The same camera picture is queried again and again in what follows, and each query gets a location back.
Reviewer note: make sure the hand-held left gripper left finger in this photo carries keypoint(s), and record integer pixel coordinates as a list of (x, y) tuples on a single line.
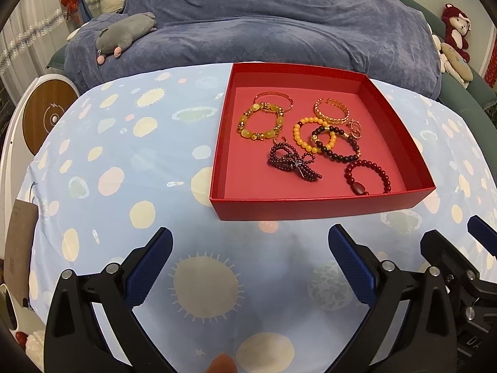
[(151, 268)]

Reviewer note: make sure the brown cardboard tag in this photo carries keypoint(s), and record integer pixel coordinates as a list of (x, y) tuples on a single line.
[(21, 248)]

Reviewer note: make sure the thin gold bangle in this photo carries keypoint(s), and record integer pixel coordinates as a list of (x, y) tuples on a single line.
[(285, 96)]

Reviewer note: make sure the blue velvet blanket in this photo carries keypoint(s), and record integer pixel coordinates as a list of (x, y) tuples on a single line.
[(271, 15)]

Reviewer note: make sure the person's left hand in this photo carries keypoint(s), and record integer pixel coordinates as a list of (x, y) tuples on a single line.
[(222, 364)]

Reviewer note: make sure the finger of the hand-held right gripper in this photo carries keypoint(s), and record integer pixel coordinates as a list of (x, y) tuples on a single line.
[(438, 246), (481, 230)]

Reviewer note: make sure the red cardboard box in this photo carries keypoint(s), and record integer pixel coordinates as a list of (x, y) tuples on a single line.
[(248, 163)]

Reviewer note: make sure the red and white fluffy item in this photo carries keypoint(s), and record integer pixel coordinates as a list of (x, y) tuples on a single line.
[(35, 347)]

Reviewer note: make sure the white sheer curtain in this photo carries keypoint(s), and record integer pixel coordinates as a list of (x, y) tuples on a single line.
[(27, 46)]

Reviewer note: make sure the red monkey plush toy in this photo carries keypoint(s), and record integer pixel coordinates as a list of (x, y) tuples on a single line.
[(456, 31)]

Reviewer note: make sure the grey mole plush toy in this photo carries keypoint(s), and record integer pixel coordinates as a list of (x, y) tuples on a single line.
[(120, 33)]

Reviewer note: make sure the gold hoop earring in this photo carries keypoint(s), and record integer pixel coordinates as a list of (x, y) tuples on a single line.
[(356, 133), (354, 124)]

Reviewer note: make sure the purple bead bow ornament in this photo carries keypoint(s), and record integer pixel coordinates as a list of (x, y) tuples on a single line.
[(287, 163)]

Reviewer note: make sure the white device with wooden disc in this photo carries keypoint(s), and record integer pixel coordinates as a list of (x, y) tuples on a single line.
[(50, 116)]

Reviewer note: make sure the red ribbon bow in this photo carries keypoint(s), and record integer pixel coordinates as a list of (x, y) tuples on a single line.
[(72, 0)]

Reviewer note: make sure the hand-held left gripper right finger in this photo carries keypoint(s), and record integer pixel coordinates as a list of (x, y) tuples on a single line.
[(351, 264)]

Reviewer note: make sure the beige round plush toy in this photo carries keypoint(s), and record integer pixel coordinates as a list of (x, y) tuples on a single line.
[(456, 62)]

